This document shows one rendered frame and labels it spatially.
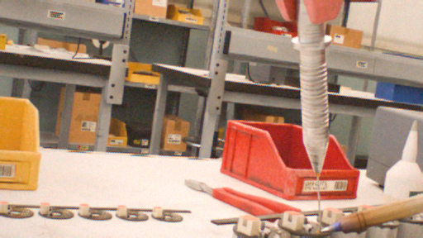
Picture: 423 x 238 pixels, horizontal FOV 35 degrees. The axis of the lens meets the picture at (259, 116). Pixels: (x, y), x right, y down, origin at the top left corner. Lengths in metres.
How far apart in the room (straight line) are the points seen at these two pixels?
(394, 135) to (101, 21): 1.97
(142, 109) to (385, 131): 4.25
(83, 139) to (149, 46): 0.93
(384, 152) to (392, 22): 5.33
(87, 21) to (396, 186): 2.12
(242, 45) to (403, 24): 3.48
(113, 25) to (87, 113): 1.84
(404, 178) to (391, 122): 0.21
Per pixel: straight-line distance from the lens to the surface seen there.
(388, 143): 0.78
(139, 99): 4.96
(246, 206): 0.57
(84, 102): 4.41
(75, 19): 2.60
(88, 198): 0.56
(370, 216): 0.30
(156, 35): 4.96
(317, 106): 0.27
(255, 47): 2.89
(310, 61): 0.26
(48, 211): 0.50
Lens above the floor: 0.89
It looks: 5 degrees down
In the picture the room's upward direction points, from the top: 9 degrees clockwise
